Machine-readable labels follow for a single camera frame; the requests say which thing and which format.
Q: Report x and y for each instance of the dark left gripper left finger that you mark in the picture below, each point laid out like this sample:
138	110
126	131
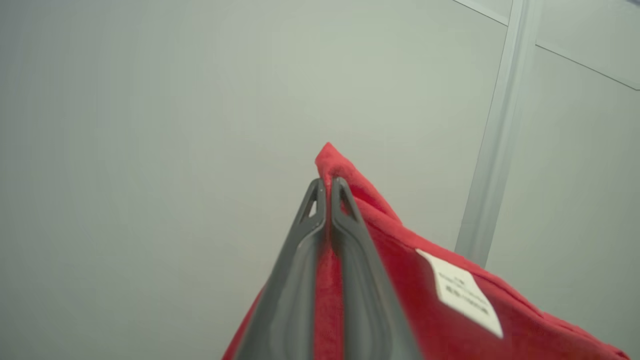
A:
290	300

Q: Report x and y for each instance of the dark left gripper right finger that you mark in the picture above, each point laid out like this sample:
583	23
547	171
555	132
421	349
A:
370	310

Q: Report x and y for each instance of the red garment with white panel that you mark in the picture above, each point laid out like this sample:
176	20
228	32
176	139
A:
400	300

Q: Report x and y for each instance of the grey double metal post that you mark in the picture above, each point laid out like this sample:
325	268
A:
500	125

